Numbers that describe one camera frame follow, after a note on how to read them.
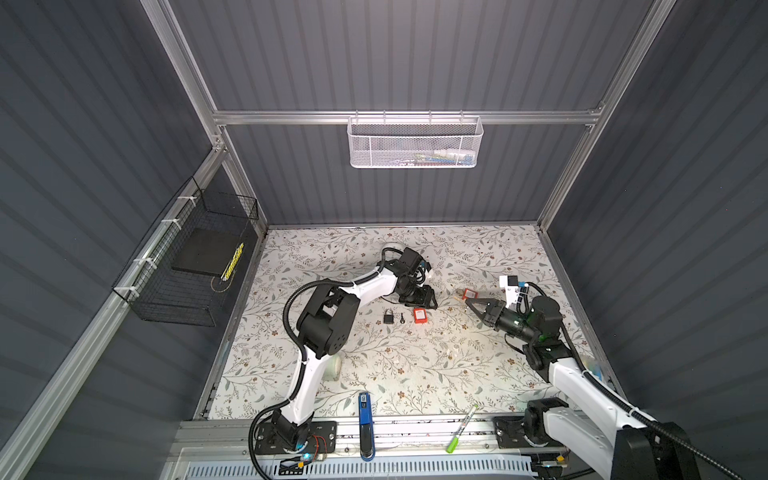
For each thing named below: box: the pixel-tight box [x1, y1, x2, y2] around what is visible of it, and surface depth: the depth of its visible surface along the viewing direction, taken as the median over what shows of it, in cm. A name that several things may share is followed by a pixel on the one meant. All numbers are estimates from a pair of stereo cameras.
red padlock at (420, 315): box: [413, 307, 429, 324], surface depth 96 cm
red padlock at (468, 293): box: [461, 288, 479, 300], surface depth 101 cm
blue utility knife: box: [358, 392, 376, 462], surface depth 76 cm
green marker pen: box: [445, 404, 479, 454], surface depth 75 cm
